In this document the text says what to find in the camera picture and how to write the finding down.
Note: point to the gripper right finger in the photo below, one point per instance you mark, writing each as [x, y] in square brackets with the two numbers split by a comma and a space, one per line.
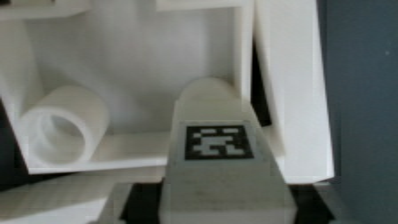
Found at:
[335, 204]

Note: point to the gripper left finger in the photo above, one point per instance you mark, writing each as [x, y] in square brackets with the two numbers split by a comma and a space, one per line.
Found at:
[115, 205]

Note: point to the white chair leg with tag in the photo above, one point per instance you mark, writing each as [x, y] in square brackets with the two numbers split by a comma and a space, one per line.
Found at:
[225, 187]

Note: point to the white chair seat part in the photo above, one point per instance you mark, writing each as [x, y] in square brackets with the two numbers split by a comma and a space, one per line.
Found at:
[100, 59]

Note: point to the white obstacle fence wall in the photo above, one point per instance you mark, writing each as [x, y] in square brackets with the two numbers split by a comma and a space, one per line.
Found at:
[65, 200]

